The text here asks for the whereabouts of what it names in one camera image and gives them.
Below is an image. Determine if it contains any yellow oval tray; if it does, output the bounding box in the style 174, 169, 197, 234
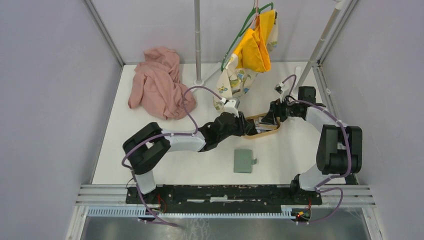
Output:
243, 113, 281, 140

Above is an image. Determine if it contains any cartoon print children's garment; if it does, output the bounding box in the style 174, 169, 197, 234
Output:
216, 9, 279, 99

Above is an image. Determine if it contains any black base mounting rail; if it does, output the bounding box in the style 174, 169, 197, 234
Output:
125, 184, 323, 214

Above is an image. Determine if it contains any left metal rack pole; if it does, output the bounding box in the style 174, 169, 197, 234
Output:
192, 0, 222, 87

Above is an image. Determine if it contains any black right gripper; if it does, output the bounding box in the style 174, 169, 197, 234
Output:
261, 95, 300, 125

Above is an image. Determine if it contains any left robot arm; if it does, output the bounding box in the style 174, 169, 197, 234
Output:
122, 112, 258, 204

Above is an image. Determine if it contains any green clothes hanger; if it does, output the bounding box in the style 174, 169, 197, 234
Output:
220, 0, 274, 72

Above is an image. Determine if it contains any metal rack pole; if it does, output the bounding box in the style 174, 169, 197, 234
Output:
192, 0, 222, 87
295, 0, 347, 89

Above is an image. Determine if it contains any right metal rack pole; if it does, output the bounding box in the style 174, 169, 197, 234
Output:
295, 0, 347, 89

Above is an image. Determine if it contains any pink crumpled garment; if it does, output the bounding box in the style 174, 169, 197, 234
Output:
127, 46, 197, 120

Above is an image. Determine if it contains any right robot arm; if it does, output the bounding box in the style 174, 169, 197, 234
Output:
261, 83, 363, 204

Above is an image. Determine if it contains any white slotted cable duct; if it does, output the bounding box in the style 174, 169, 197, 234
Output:
86, 206, 294, 220

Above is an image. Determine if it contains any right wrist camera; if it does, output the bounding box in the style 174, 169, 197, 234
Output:
274, 82, 288, 102

